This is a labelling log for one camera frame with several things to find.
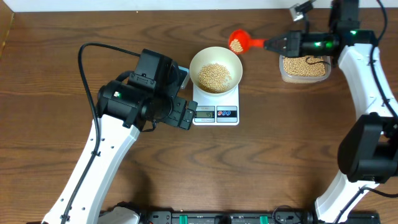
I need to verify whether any white digital kitchen scale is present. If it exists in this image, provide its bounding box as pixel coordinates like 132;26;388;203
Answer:
193;85;240;126

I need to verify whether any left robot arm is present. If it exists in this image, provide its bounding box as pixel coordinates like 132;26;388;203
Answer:
42;44;197;223

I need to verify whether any white ceramic bowl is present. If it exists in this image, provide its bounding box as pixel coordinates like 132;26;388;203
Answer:
189;47;243;95

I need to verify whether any clear plastic container of beans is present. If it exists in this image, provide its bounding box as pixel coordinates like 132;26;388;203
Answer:
279;55;331;83

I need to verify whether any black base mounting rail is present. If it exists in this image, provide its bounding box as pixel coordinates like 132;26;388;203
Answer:
99;210;381;224

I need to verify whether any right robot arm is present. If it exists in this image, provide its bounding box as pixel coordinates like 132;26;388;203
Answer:
262;0;397;223

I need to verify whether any pile of beans in bowl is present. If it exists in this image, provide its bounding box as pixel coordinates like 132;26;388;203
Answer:
198;63;232;93

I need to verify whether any red plastic measuring scoop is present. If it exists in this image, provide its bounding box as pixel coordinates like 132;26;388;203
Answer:
228;29;267;54

